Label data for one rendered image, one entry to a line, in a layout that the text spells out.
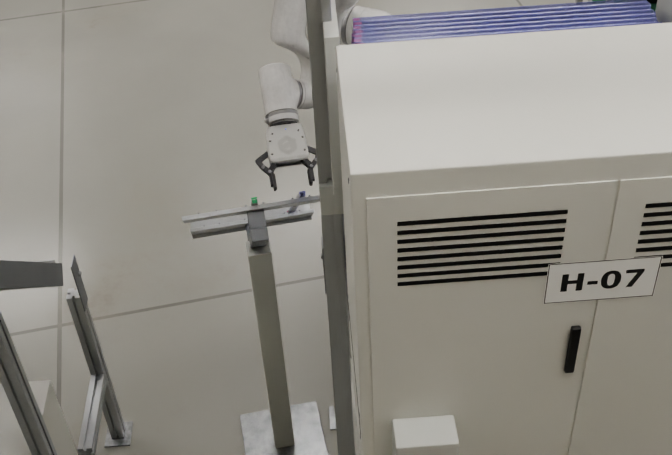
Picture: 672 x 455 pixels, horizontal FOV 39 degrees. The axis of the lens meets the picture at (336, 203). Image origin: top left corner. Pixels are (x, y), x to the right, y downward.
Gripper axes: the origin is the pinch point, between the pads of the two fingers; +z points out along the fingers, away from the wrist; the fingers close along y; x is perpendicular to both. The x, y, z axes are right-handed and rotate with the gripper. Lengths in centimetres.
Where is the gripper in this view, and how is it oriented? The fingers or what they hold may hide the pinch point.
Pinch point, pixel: (292, 183)
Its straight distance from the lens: 237.9
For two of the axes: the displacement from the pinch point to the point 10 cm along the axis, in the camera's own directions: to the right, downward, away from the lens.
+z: 1.7, 9.6, -2.3
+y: 9.8, -1.4, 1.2
